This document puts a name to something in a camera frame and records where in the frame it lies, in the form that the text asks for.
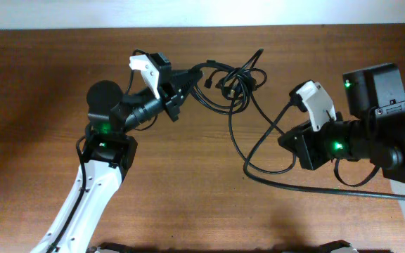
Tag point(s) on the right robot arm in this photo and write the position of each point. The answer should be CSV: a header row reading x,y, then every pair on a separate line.
x,y
376,99

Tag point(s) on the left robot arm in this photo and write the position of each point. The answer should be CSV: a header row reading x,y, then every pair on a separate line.
x,y
106,153

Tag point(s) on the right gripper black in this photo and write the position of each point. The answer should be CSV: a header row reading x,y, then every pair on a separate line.
x,y
308,146

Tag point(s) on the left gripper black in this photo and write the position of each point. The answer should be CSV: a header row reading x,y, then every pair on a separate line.
x,y
180,83

